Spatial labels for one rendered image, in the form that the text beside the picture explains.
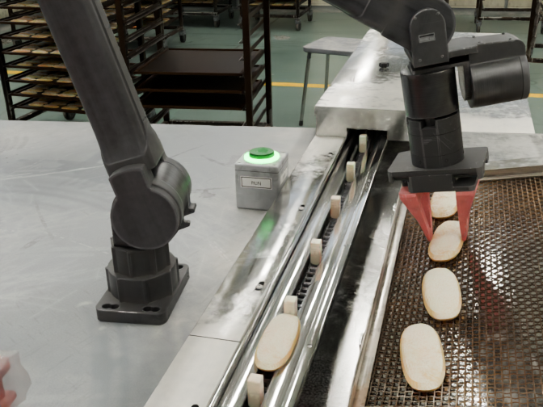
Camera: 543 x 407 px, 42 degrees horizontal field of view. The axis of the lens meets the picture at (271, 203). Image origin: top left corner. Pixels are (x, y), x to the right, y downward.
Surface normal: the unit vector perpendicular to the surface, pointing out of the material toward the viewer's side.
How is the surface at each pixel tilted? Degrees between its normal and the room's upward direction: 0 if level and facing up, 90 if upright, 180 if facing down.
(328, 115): 90
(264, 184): 90
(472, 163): 10
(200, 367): 0
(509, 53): 90
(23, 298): 0
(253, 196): 90
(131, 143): 78
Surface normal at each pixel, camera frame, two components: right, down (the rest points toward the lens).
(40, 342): -0.03, -0.91
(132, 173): -0.04, 0.41
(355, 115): -0.26, 0.41
